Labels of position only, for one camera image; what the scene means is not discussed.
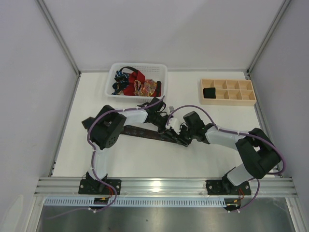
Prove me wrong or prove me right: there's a brown floral tie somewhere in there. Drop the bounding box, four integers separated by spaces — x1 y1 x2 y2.
82 116 178 149

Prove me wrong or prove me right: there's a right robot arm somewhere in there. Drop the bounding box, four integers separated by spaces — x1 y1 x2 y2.
177 111 284 194

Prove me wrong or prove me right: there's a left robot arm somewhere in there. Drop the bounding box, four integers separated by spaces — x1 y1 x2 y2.
79 97 168 195

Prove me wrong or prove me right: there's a colourful patterned tie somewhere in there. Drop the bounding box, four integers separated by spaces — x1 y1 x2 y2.
134 79 160 97

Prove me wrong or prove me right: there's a red tie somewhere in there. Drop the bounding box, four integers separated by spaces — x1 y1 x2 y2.
123 71 162 97

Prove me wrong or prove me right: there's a white plastic basket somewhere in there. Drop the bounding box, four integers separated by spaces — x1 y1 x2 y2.
105 63 168 103

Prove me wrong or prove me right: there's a blue striped tie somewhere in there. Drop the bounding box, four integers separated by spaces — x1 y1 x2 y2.
112 68 130 95

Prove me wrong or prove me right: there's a rolled black tie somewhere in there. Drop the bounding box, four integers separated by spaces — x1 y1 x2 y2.
203 87 216 99

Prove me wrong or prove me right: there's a wooden compartment box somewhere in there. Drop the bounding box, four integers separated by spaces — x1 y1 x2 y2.
200 79 256 106

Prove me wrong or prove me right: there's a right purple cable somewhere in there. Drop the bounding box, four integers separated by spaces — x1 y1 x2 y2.
168 104 288 213

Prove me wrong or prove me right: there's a purple cable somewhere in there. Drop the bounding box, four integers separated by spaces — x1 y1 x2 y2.
44 95 166 219
168 104 288 213

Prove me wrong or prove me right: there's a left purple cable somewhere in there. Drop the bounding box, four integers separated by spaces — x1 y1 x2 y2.
44 95 166 219

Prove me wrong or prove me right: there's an aluminium mounting rail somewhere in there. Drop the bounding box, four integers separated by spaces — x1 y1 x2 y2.
34 177 297 198

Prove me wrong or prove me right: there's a white slotted cable duct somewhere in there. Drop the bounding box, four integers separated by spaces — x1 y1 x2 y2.
44 197 226 207

